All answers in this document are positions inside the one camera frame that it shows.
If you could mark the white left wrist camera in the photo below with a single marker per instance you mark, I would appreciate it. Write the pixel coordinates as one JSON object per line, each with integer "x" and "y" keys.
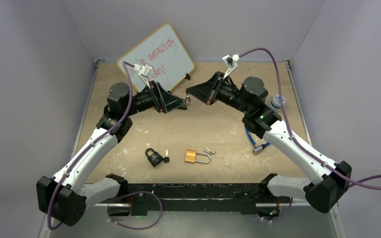
{"x": 144, "y": 72}

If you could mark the black-headed key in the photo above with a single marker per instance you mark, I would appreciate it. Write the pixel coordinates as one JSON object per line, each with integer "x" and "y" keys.
{"x": 166, "y": 159}

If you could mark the blue cable lock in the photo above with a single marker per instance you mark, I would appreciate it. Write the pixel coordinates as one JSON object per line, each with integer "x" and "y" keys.
{"x": 256, "y": 148}

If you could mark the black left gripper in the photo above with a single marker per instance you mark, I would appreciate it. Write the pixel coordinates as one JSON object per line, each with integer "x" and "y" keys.
{"x": 163, "y": 101}

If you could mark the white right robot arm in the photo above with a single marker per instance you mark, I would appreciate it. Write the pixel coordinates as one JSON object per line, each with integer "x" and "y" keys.
{"x": 322, "y": 187}

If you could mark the silver key bunch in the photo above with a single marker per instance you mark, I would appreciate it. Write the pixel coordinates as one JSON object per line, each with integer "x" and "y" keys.
{"x": 208, "y": 151}

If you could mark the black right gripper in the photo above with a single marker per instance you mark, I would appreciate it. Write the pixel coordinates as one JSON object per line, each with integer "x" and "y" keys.
{"x": 207, "y": 92}

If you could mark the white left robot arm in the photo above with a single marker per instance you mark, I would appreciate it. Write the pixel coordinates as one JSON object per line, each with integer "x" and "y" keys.
{"x": 64, "y": 196}

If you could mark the brass padlock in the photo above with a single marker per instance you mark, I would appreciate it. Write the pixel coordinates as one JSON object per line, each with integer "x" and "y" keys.
{"x": 192, "y": 156}

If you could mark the white dry-erase board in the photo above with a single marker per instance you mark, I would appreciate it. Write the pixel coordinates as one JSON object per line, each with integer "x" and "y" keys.
{"x": 165, "y": 53}

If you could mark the black padlock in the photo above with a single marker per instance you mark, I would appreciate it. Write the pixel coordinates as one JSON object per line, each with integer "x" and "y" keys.
{"x": 153, "y": 157}

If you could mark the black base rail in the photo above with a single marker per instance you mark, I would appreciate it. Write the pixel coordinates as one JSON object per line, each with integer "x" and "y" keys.
{"x": 245, "y": 198}

